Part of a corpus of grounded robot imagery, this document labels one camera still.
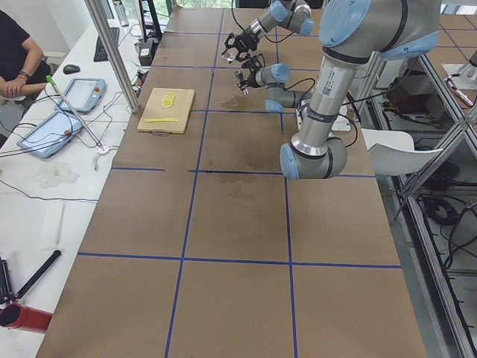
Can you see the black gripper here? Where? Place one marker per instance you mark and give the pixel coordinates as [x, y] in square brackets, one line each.
[246, 40]
[253, 76]

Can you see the clear glass cup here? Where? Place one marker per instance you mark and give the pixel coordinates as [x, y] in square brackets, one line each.
[230, 58]

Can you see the steel double jigger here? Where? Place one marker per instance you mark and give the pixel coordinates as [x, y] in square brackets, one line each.
[241, 81]

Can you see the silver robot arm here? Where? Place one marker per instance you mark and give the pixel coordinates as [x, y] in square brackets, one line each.
[349, 32]
[294, 16]

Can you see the wooden cutting board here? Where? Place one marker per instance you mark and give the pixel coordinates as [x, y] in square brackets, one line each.
[180, 109]

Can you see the yellow plastic knife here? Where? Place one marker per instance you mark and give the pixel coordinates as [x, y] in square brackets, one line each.
[166, 119]

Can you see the white plastic chair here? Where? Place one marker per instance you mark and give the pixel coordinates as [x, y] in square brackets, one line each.
[393, 153]

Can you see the upper blue teach pendant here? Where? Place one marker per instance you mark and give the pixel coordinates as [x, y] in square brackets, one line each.
[85, 93]

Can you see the blue teach pendant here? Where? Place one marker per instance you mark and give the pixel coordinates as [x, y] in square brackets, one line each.
[85, 93]
[51, 135]

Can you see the black computer mouse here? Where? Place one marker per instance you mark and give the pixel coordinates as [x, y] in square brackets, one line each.
[70, 69]

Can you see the green tipped metal rod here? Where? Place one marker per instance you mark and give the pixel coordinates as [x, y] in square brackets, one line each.
[101, 148]

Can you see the lower blue teach pendant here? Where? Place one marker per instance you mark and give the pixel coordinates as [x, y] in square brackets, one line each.
[51, 135]

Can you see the seated person in black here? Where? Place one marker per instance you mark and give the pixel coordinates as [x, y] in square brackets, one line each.
[23, 70]

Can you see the red cylinder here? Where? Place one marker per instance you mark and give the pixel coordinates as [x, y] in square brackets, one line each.
[21, 317]

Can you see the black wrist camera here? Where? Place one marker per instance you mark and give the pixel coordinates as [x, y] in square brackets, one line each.
[254, 62]

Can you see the aluminium frame post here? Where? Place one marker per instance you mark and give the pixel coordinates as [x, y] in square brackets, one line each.
[102, 26]

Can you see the black handled tool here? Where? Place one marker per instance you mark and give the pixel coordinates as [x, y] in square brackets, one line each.
[38, 274]

